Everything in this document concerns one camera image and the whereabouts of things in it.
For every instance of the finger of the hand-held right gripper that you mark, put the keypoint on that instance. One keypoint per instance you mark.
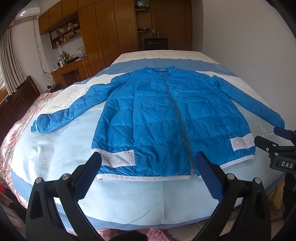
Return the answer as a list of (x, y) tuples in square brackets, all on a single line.
[(263, 142), (281, 132)]

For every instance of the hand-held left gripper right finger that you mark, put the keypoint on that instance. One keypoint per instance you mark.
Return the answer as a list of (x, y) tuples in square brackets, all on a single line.
[(209, 176)]

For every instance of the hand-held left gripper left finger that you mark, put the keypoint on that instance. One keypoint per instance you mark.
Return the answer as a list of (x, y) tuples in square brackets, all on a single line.
[(89, 172)]

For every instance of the blue quilted jacket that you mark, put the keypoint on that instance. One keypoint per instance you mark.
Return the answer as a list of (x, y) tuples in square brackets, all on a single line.
[(150, 115)]

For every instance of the bed with light blue blanket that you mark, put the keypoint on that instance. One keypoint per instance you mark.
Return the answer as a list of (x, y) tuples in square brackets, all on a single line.
[(143, 204)]

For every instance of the person's pink clothing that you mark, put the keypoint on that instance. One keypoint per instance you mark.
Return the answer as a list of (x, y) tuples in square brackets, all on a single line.
[(159, 235)]

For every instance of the dark wooden headboard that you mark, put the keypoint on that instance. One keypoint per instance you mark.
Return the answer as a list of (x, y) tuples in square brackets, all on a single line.
[(18, 99)]

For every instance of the wooden desk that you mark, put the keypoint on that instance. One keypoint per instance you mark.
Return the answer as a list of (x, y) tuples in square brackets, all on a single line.
[(69, 69)]

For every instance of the window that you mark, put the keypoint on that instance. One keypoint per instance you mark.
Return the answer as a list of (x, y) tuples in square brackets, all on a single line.
[(1, 88)]

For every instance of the beige curtain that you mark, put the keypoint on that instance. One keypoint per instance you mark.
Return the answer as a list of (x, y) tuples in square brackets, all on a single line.
[(11, 60)]

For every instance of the black chair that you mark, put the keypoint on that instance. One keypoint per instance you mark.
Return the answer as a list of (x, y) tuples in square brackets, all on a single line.
[(155, 44)]

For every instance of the wooden wardrobe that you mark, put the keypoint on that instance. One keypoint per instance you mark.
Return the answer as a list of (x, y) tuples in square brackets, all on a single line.
[(101, 30)]

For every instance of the wooden door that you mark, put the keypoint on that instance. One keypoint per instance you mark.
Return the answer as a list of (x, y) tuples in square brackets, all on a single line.
[(173, 20)]

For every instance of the wooden corner shelf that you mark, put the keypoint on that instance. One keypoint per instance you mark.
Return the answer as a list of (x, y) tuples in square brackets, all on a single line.
[(144, 20)]

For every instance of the white air conditioner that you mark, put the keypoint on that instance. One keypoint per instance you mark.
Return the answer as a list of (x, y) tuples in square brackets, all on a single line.
[(27, 11)]

